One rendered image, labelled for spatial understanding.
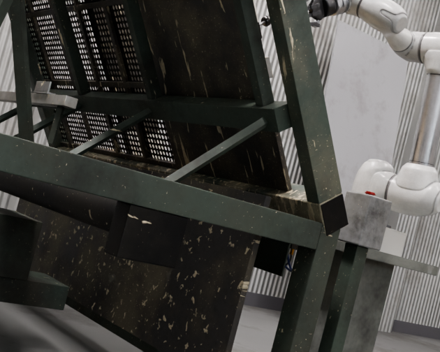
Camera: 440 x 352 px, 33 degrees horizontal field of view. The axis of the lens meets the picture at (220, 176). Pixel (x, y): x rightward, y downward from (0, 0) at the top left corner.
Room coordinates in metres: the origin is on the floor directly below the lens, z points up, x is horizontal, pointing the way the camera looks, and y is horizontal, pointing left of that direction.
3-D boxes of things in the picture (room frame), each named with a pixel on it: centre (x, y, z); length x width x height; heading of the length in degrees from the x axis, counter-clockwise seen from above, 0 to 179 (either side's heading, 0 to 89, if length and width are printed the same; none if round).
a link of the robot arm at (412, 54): (3.10, -0.65, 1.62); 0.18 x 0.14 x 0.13; 143
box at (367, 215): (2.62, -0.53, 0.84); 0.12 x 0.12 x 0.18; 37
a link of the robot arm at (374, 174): (3.17, -0.65, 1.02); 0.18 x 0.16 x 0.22; 53
